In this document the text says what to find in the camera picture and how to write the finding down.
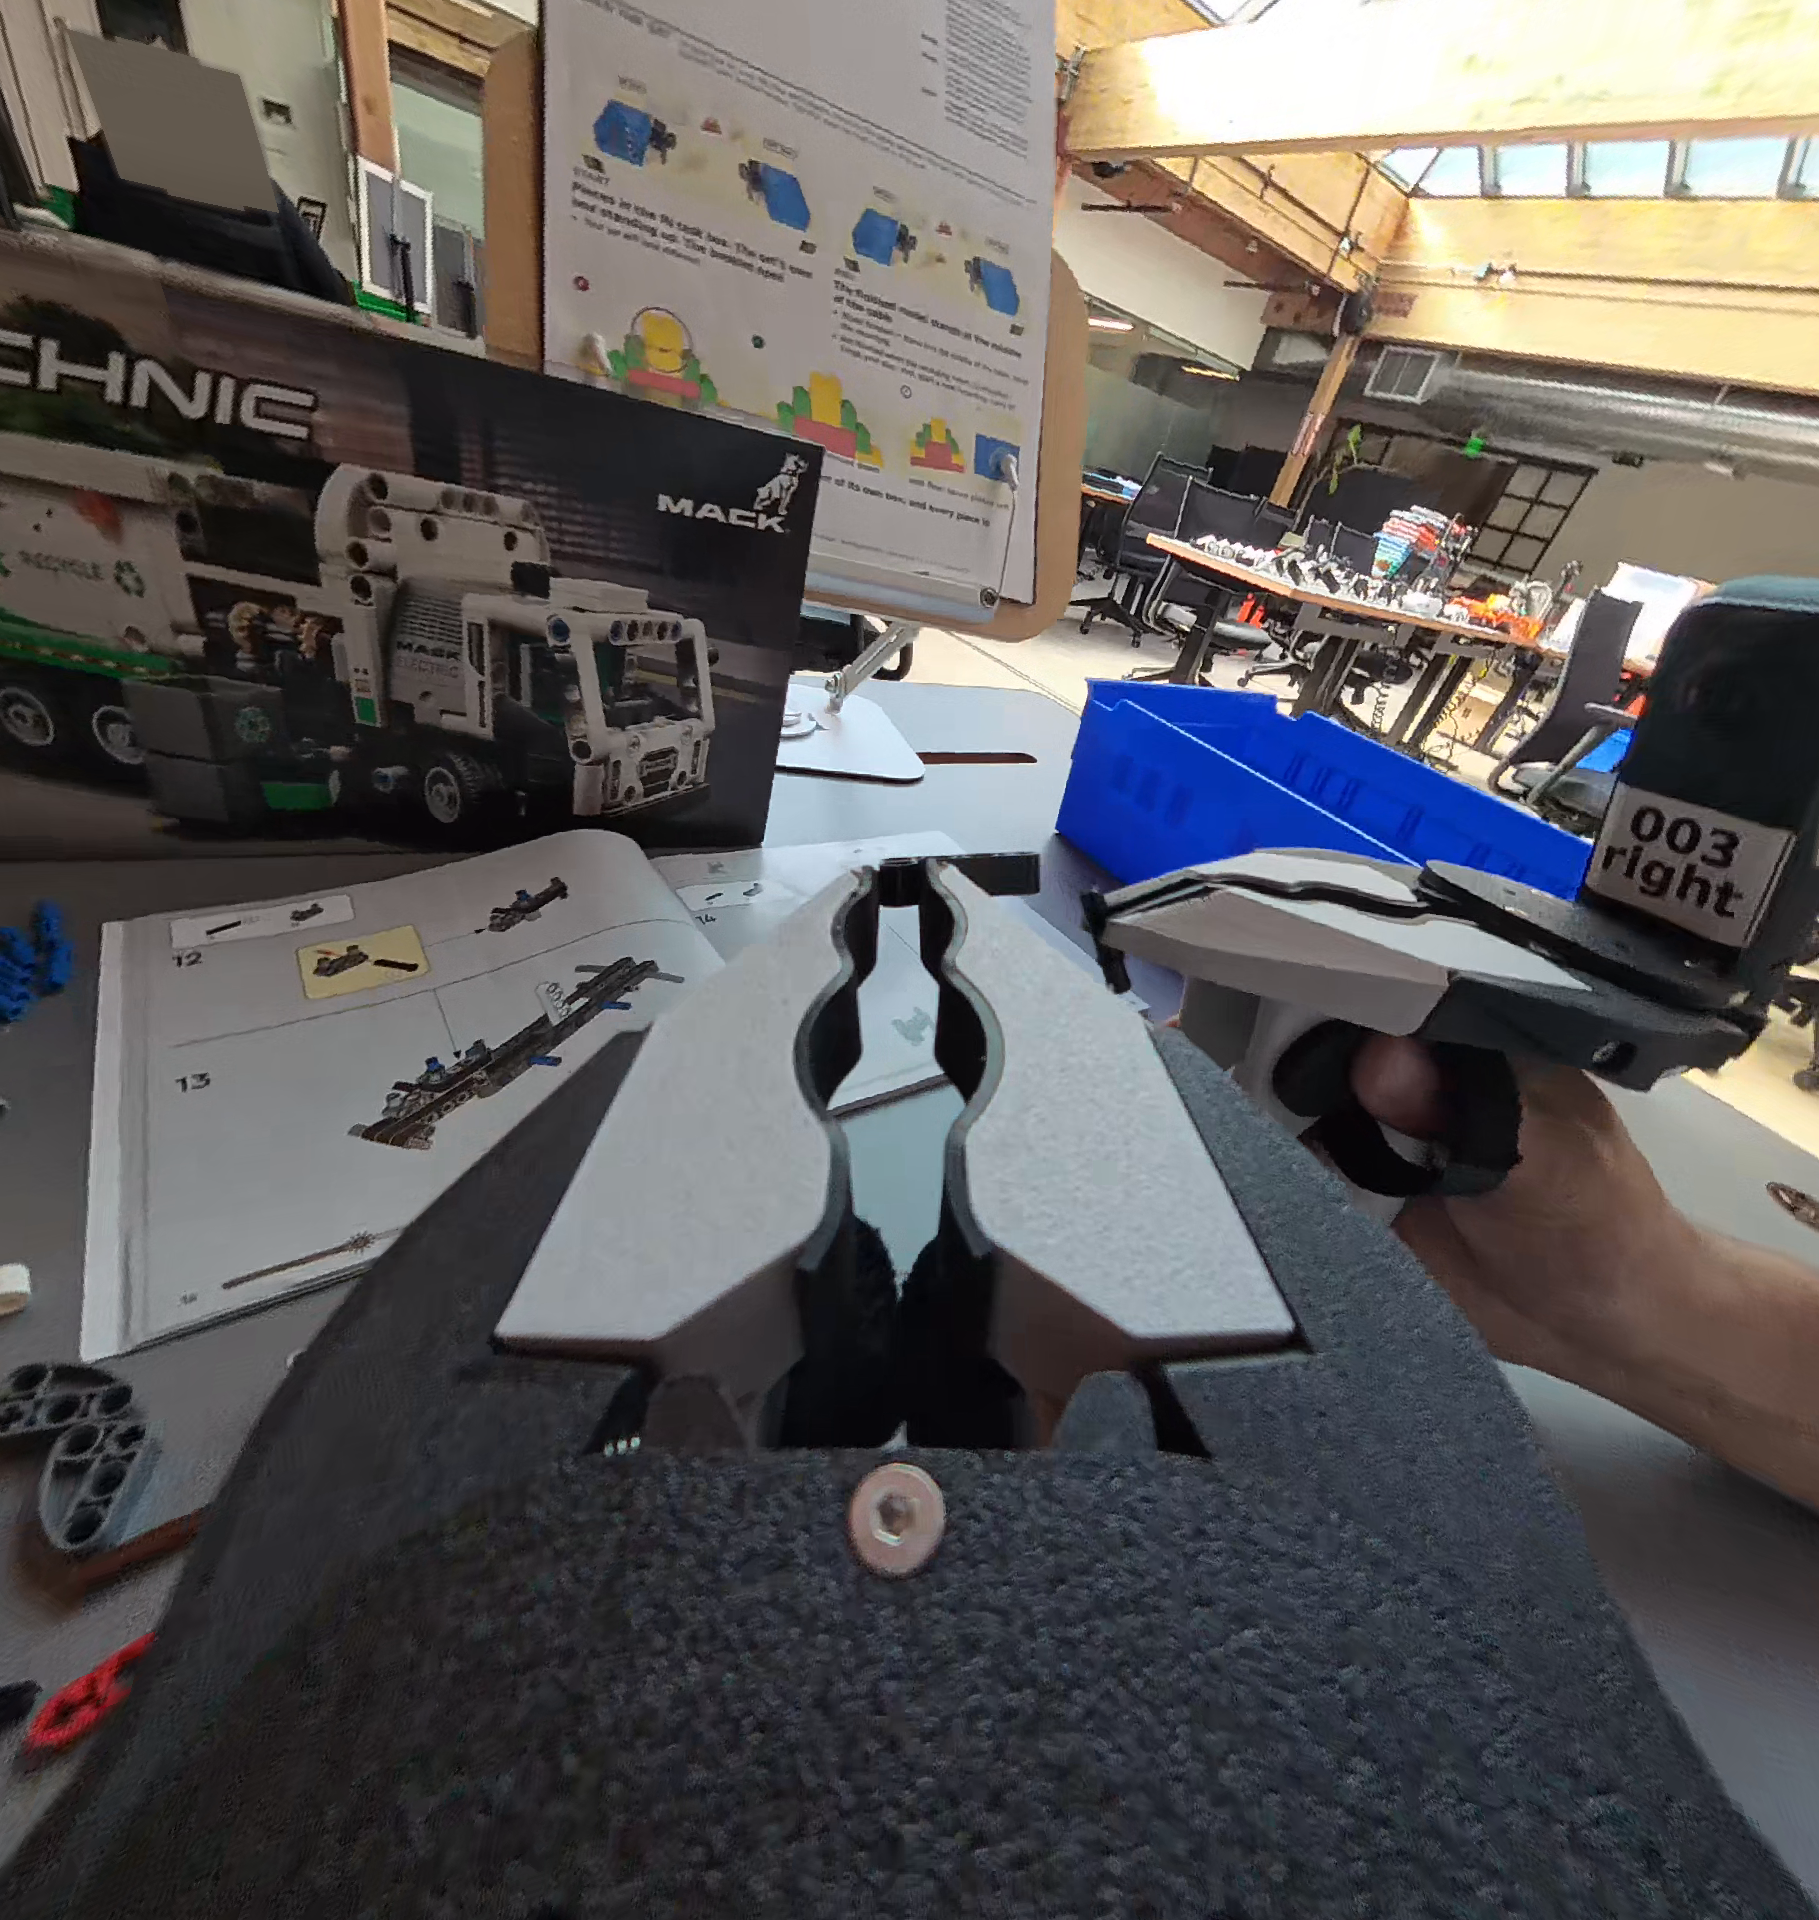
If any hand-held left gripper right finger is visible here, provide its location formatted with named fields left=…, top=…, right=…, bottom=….
left=921, top=860, right=1298, bottom=1447

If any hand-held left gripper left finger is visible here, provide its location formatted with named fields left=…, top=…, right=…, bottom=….
left=498, top=868, right=878, bottom=1447

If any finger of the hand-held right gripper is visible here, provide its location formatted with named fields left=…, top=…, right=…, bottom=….
left=1094, top=885, right=1595, bottom=1040
left=1101, top=849, right=1431, bottom=916

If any black lego beam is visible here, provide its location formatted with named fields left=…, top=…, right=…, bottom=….
left=877, top=851, right=1043, bottom=901

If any red lego connector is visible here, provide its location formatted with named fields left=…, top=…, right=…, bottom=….
left=24, top=1632, right=158, bottom=1754

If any person's right forearm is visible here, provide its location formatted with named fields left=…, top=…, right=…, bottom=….
left=1509, top=1229, right=1819, bottom=1546

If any lego instruction booklet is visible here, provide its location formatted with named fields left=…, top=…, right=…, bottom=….
left=82, top=830, right=1032, bottom=1358

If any brown lego axle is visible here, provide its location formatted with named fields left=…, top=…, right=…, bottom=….
left=40, top=1506, right=215, bottom=1580

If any pile of blue lego pins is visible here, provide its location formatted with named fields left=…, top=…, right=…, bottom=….
left=0, top=898, right=77, bottom=1040

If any lego truck set box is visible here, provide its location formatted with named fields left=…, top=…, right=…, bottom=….
left=0, top=218, right=823, bottom=864

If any person's right hand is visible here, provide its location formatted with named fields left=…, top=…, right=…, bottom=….
left=1353, top=1035, right=1721, bottom=1361

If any blue plastic bin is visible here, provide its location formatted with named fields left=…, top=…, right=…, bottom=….
left=1056, top=676, right=1592, bottom=901

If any cluttered wooden table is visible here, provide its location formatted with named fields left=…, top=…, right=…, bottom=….
left=1149, top=531, right=1663, bottom=720

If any white metal stand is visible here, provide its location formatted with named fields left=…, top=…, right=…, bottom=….
left=773, top=614, right=927, bottom=786

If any printed instruction sheet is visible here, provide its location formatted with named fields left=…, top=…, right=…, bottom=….
left=540, top=0, right=1058, bottom=601

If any wooden clipboard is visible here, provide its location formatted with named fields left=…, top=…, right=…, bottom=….
left=482, top=0, right=1092, bottom=647

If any white framed panel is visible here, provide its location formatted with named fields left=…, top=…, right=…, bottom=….
left=357, top=161, right=434, bottom=315

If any grey air duct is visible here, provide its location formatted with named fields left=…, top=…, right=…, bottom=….
left=1254, top=336, right=1819, bottom=481

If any dark grey lego frame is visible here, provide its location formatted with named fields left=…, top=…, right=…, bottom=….
left=36, top=1412, right=162, bottom=1553
left=0, top=1359, right=138, bottom=1444

